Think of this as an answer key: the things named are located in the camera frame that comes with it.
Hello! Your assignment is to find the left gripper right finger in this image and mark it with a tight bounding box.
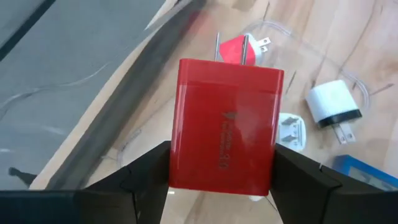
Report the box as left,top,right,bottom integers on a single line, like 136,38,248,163
269,143,398,224

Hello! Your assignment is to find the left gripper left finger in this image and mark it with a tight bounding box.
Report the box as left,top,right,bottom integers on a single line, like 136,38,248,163
0,140,172,224

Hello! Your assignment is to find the white wall charger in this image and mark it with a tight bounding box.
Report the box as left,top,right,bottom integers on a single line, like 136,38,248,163
275,111,308,153

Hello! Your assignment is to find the white and black charger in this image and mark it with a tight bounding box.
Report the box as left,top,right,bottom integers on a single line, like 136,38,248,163
304,79,364,146

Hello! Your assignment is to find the red wall charger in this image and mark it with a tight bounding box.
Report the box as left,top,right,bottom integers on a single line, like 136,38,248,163
169,32,285,197

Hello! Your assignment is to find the pink and white charger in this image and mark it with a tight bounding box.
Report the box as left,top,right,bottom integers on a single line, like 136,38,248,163
219,32,272,66

